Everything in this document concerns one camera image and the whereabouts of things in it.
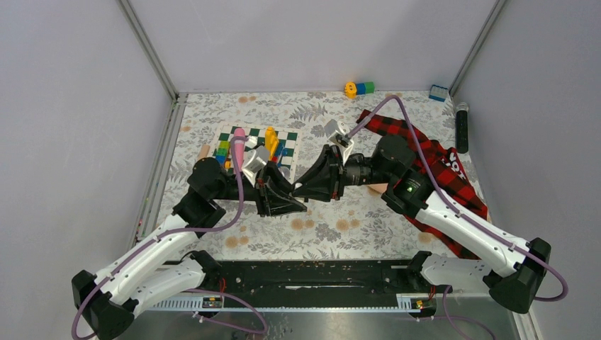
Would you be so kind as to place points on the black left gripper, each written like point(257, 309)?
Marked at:
point(273, 193)

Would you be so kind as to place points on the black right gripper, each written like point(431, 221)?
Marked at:
point(324, 180)

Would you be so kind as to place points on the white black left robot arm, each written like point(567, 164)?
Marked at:
point(110, 299)

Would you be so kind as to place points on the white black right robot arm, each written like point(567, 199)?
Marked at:
point(515, 266)

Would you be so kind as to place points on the yellow toy block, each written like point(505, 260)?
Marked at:
point(271, 141)

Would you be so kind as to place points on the mannequin hand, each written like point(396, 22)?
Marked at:
point(377, 189)

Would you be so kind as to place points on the green white checkered board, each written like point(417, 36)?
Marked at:
point(286, 156)

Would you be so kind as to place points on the floral patterned table mat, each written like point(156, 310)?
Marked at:
point(359, 226)

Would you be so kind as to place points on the stacked colourful toy bricks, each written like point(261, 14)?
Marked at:
point(222, 153)

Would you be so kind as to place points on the pink cylindrical toy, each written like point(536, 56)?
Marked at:
point(238, 147)

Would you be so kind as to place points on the wooden block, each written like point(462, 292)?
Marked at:
point(205, 149)

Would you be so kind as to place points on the yellow blue green toy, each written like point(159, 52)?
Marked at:
point(352, 90)

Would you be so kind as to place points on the blue white toy brick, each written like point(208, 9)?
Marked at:
point(438, 93)

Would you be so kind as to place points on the black power strip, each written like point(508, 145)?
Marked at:
point(461, 123)

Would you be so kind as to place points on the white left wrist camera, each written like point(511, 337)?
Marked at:
point(254, 162)

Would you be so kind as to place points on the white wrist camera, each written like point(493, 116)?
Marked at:
point(254, 162)
point(338, 134)

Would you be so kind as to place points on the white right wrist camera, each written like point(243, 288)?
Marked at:
point(338, 134)

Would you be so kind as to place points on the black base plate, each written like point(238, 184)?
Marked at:
point(362, 284)

